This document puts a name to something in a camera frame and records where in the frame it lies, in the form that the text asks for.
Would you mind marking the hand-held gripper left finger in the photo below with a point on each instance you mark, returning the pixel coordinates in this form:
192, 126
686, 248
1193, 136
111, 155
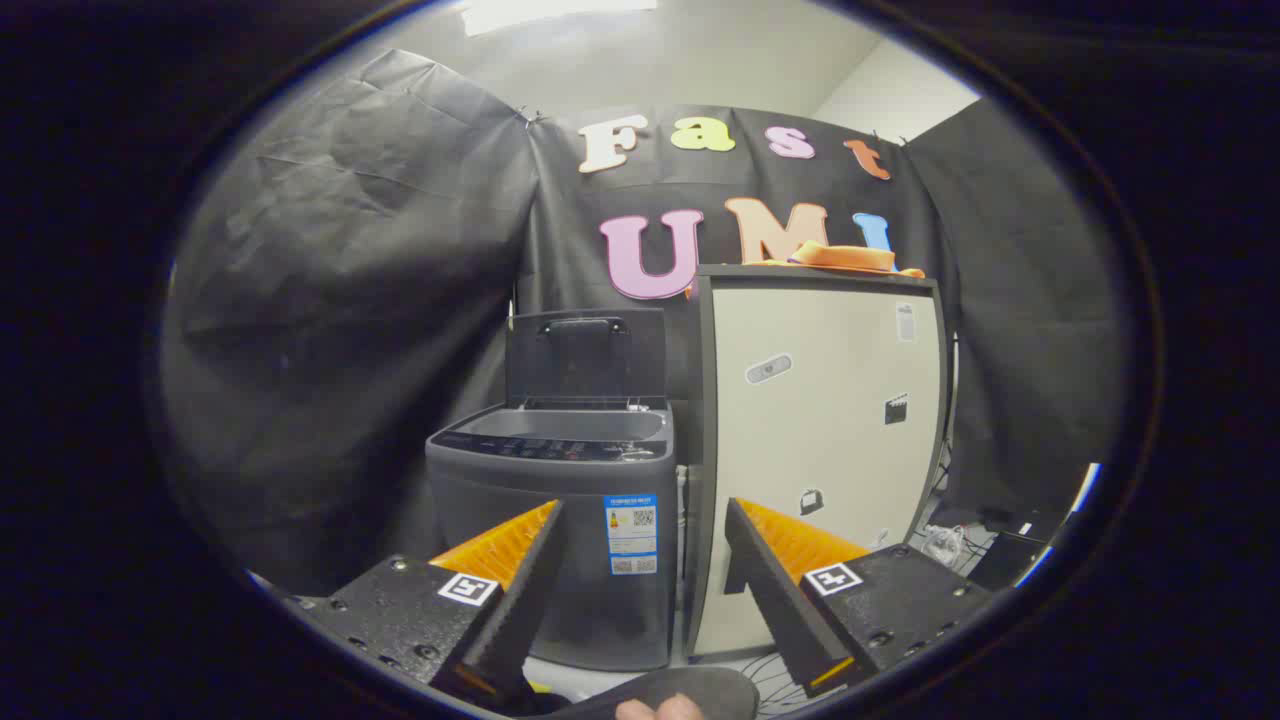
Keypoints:
520, 600

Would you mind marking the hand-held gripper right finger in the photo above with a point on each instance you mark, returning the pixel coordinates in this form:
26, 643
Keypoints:
770, 600

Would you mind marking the grey washing machine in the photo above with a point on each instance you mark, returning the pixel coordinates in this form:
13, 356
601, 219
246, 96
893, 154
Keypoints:
490, 485

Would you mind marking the orange shirt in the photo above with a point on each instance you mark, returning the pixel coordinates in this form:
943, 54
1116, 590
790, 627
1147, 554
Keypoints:
845, 257

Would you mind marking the dark slipper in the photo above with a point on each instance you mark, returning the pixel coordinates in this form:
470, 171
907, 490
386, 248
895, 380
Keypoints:
690, 685

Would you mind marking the black box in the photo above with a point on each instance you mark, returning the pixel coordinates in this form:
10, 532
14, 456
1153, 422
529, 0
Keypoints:
1005, 560

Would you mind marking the beige cabinet with dark frame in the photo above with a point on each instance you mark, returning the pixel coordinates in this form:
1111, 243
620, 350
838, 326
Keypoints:
820, 430

